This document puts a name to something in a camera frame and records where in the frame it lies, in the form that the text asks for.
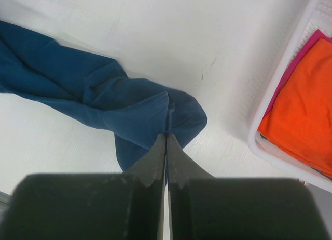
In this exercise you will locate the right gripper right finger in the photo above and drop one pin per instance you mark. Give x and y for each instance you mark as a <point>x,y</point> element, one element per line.
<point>206,207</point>

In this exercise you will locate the white plastic basket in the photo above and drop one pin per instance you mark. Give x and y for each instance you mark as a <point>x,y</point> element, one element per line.
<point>309,16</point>

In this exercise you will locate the blue t shirt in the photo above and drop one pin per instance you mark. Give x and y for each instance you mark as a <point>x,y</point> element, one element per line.
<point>96,91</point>

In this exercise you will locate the orange t shirt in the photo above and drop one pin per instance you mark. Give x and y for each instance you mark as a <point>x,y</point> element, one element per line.
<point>299,122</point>

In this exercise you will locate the pink t shirt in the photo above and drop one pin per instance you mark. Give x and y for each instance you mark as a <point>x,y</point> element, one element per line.
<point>318,34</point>

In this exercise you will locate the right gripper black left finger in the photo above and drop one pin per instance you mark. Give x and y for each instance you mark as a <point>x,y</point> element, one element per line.
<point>129,205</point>

